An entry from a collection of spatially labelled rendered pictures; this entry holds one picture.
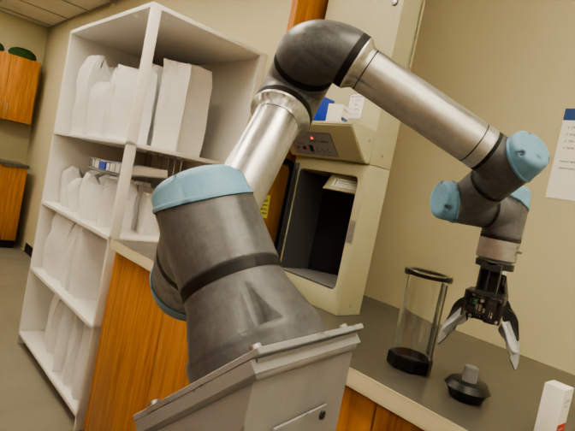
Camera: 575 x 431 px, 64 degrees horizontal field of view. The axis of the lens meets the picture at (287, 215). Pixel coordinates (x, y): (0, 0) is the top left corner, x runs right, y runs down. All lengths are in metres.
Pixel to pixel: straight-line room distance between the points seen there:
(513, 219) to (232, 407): 0.70
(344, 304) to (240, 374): 1.08
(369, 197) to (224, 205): 0.98
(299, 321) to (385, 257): 1.43
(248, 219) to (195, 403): 0.19
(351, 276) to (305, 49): 0.82
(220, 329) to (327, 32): 0.53
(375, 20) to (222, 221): 1.18
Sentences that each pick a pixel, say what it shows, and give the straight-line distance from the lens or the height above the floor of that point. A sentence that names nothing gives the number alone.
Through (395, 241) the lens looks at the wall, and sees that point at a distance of 1.84.
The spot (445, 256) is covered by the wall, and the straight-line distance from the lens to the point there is 1.74.
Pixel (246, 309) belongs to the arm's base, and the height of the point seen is 1.16.
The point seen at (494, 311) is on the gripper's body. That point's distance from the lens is 0.97.
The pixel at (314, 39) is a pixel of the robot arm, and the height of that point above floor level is 1.53.
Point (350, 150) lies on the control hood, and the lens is 1.40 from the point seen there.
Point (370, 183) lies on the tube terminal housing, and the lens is 1.43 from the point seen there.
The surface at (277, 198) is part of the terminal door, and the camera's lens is 1.56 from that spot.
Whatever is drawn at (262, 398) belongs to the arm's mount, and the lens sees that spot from 0.41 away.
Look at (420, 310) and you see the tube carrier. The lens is 1.08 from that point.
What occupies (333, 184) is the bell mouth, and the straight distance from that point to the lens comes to 1.51.
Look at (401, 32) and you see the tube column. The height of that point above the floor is 1.82.
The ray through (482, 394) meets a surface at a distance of 1.05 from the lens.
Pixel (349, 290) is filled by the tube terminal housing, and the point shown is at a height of 1.02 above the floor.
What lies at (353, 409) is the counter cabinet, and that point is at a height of 0.85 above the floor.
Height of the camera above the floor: 1.28
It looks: 3 degrees down
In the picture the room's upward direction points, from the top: 12 degrees clockwise
